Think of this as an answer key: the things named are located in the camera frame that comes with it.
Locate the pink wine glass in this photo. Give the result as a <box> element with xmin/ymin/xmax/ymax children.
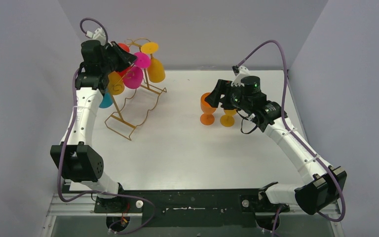
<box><xmin>123</xmin><ymin>52</ymin><xmax>151</xmax><ymax>89</ymax></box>

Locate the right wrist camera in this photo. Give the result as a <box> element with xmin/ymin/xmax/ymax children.
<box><xmin>231</xmin><ymin>65</ymin><xmax>251</xmax><ymax>86</ymax></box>

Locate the gold wire glass rack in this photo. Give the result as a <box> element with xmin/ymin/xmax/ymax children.
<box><xmin>104</xmin><ymin>38</ymin><xmax>167</xmax><ymax>140</ymax></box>

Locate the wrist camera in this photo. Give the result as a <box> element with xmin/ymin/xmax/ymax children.
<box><xmin>231</xmin><ymin>65</ymin><xmax>251</xmax><ymax>86</ymax></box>
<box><xmin>85</xmin><ymin>27</ymin><xmax>108</xmax><ymax>45</ymax></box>

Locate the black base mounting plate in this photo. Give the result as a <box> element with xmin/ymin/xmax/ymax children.
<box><xmin>94</xmin><ymin>189</ymin><xmax>279</xmax><ymax>229</ymax></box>

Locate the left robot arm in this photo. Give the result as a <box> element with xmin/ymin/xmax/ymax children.
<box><xmin>50</xmin><ymin>39</ymin><xmax>137</xmax><ymax>213</ymax></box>

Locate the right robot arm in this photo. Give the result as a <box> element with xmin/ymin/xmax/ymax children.
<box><xmin>204</xmin><ymin>76</ymin><xmax>347</xmax><ymax>215</ymax></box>

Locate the red wine glass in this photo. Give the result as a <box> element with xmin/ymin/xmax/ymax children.
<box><xmin>117</xmin><ymin>43</ymin><xmax>130</xmax><ymax>77</ymax></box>

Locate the yellow wine glass left row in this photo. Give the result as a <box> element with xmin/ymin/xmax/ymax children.
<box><xmin>108</xmin><ymin>72</ymin><xmax>125</xmax><ymax>95</ymax></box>

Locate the orange wine glass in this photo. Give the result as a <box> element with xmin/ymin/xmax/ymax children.
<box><xmin>200</xmin><ymin>92</ymin><xmax>216</xmax><ymax>125</ymax></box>

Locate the blue wine glass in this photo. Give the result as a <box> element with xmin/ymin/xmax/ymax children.
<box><xmin>99</xmin><ymin>92</ymin><xmax>113</xmax><ymax>109</ymax></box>

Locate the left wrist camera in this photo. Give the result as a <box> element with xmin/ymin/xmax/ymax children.
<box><xmin>85</xmin><ymin>27</ymin><xmax>108</xmax><ymax>45</ymax></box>

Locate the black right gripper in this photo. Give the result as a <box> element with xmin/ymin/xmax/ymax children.
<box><xmin>206</xmin><ymin>79</ymin><xmax>253</xmax><ymax>112</ymax></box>

